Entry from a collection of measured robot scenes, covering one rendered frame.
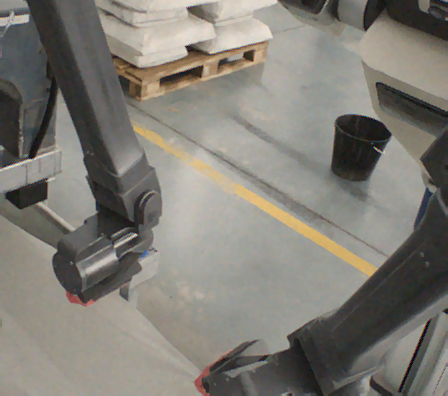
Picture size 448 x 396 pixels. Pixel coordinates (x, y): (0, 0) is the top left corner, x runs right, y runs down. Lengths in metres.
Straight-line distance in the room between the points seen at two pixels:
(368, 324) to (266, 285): 2.13
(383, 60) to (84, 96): 0.44
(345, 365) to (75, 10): 0.42
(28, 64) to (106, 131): 0.42
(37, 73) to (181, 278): 1.61
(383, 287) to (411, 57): 0.50
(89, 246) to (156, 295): 1.75
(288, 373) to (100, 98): 0.35
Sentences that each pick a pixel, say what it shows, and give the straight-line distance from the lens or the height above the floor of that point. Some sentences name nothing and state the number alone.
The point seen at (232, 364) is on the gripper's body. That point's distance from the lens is 0.84.
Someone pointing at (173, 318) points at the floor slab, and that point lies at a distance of 2.48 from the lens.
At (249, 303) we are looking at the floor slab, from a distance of 2.59.
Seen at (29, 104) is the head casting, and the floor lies 1.17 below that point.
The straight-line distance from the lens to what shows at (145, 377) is 1.00.
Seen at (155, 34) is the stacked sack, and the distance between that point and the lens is 3.86.
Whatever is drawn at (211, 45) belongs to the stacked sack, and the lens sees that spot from 4.26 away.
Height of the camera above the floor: 1.70
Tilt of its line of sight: 31 degrees down
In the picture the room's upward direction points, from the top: 10 degrees clockwise
